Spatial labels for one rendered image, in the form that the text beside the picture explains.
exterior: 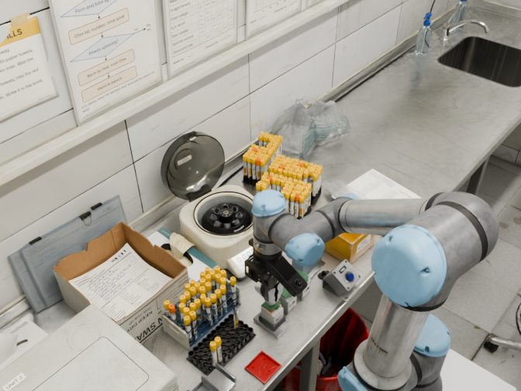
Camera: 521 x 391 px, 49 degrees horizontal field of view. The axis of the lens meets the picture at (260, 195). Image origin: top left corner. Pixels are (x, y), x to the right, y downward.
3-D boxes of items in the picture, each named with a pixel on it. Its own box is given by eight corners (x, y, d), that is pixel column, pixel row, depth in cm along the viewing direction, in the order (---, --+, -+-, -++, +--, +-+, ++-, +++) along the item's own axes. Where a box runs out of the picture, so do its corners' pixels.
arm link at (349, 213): (517, 173, 92) (338, 184, 135) (474, 201, 87) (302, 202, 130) (537, 237, 94) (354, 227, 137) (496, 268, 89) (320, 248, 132)
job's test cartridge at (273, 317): (274, 330, 153) (274, 315, 148) (260, 320, 155) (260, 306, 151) (283, 320, 155) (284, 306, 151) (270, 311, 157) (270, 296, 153)
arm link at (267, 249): (291, 231, 134) (268, 250, 130) (290, 245, 137) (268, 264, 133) (267, 217, 138) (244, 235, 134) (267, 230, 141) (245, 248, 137)
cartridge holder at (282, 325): (277, 339, 152) (277, 330, 150) (253, 320, 157) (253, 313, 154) (291, 326, 155) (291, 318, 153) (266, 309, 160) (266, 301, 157)
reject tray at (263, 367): (264, 385, 142) (264, 382, 141) (244, 369, 145) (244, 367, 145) (281, 366, 146) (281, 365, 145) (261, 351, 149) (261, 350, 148)
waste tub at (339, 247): (349, 268, 171) (352, 244, 164) (315, 246, 178) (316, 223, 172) (374, 244, 178) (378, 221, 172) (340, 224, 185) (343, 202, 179)
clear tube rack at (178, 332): (188, 351, 149) (186, 335, 145) (163, 330, 154) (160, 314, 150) (241, 304, 161) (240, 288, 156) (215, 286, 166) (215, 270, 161)
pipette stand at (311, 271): (306, 284, 166) (308, 261, 160) (287, 273, 170) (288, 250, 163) (325, 264, 172) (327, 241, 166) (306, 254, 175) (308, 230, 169)
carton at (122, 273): (126, 359, 148) (115, 324, 138) (62, 302, 162) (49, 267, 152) (194, 302, 162) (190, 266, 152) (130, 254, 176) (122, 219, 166)
